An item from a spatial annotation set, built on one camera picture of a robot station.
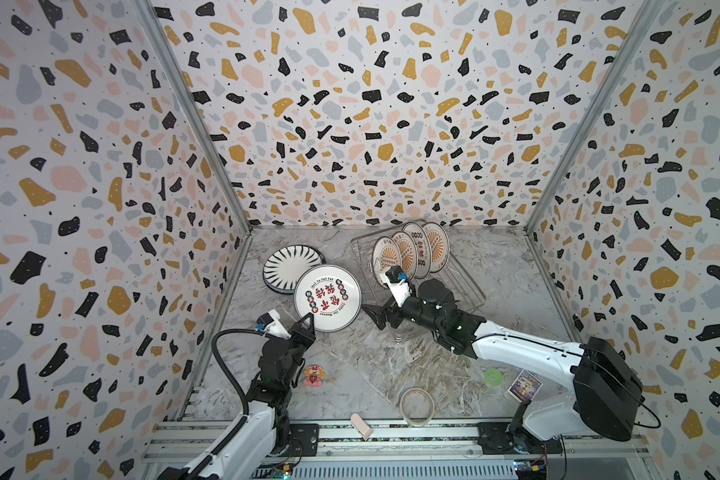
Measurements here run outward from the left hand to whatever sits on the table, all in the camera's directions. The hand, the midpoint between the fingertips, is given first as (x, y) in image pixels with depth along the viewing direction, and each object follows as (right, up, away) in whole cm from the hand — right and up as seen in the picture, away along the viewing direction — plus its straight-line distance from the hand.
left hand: (314, 310), depth 81 cm
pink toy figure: (0, -18, +1) cm, 18 cm away
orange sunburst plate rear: (+38, +19, +22) cm, 48 cm away
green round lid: (+50, -20, +4) cm, 54 cm away
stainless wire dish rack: (+11, +18, +36) cm, 41 cm away
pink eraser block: (+13, -28, -6) cm, 31 cm away
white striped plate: (-16, +11, +26) cm, 32 cm away
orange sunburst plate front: (+20, +15, +21) cm, 33 cm away
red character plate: (+4, +4, +6) cm, 8 cm away
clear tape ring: (+32, -24, -3) cm, 40 cm away
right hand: (+16, +7, -6) cm, 18 cm away
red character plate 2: (+33, +16, +19) cm, 41 cm away
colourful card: (+58, -21, 0) cm, 61 cm away
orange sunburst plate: (+27, +16, +17) cm, 36 cm away
